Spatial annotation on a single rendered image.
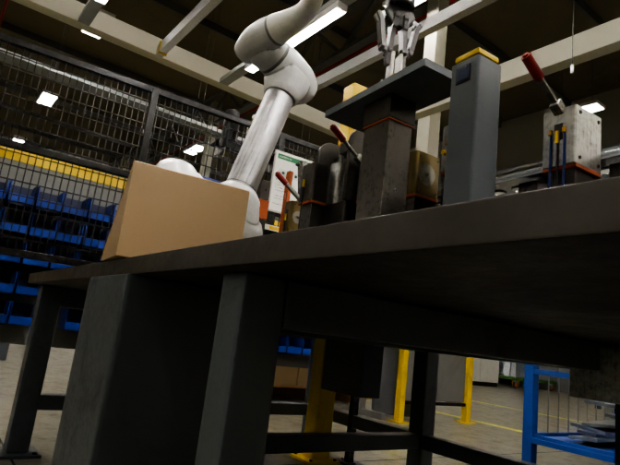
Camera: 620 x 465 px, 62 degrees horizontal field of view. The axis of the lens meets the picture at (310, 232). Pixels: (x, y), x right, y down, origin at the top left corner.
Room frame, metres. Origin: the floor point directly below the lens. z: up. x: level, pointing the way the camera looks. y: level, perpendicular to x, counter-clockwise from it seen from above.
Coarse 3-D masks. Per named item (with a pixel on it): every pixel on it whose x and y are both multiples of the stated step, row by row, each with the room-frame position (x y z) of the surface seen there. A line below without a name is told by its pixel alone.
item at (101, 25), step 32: (32, 0) 4.28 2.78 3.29; (64, 0) 4.43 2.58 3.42; (352, 0) 3.71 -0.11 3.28; (96, 32) 4.68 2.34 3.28; (128, 32) 4.79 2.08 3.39; (608, 32) 3.87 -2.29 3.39; (192, 64) 5.21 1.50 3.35; (512, 64) 4.59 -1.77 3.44; (544, 64) 4.32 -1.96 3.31; (576, 64) 4.21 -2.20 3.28; (256, 96) 5.70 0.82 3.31; (320, 128) 6.36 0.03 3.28
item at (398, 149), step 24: (384, 96) 1.12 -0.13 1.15; (384, 120) 1.12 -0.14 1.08; (408, 120) 1.13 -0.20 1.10; (384, 144) 1.12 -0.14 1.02; (408, 144) 1.14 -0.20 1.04; (384, 168) 1.11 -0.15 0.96; (408, 168) 1.14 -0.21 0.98; (360, 192) 1.18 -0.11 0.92; (384, 192) 1.11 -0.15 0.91; (360, 216) 1.17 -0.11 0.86
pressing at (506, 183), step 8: (608, 152) 0.96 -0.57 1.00; (616, 152) 0.94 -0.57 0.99; (608, 160) 0.99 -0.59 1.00; (616, 160) 0.99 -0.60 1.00; (536, 168) 1.09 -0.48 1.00; (608, 168) 1.03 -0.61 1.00; (504, 176) 1.16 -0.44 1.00; (512, 176) 1.14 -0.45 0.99; (520, 176) 1.12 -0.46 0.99; (528, 176) 1.14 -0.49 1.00; (536, 176) 1.14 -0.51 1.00; (544, 176) 1.13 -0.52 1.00; (608, 176) 1.08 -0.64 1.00; (496, 184) 1.22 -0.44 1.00; (504, 184) 1.21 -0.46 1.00; (512, 184) 1.21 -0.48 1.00; (440, 192) 1.33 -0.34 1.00; (504, 192) 1.27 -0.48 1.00; (512, 192) 1.27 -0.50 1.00; (440, 200) 1.42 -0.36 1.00
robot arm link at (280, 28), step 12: (312, 0) 1.32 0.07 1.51; (276, 12) 1.45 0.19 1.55; (288, 12) 1.41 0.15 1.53; (300, 12) 1.38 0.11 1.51; (312, 12) 1.37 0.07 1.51; (276, 24) 1.44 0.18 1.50; (288, 24) 1.43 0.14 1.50; (300, 24) 1.42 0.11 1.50; (276, 36) 1.47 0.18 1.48; (288, 36) 1.47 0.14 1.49
